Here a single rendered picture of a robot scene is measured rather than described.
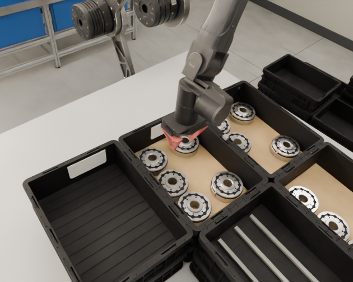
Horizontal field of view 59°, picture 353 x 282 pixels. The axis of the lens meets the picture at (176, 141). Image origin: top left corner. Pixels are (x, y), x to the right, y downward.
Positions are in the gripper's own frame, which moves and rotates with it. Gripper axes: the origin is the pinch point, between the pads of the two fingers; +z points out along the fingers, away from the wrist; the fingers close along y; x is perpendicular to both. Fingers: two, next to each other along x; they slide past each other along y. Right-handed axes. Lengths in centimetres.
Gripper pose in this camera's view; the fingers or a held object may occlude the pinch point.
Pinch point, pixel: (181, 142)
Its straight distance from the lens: 83.8
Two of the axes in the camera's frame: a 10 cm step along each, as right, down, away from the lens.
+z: -1.0, 6.7, 7.4
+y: 7.8, -4.1, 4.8
